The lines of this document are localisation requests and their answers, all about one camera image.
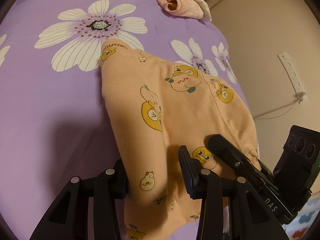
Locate orange cartoon print garment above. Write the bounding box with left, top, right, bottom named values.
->
left=99, top=40, right=260, bottom=239

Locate purple floral bed sheet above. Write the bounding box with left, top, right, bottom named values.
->
left=1, top=0, right=247, bottom=239

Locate white power strip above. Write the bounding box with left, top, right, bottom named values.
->
left=277, top=51, right=306, bottom=104

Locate black tracking camera box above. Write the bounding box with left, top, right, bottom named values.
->
left=273, top=125, right=319, bottom=213

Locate white power cable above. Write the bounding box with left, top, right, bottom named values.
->
left=252, top=97, right=301, bottom=120

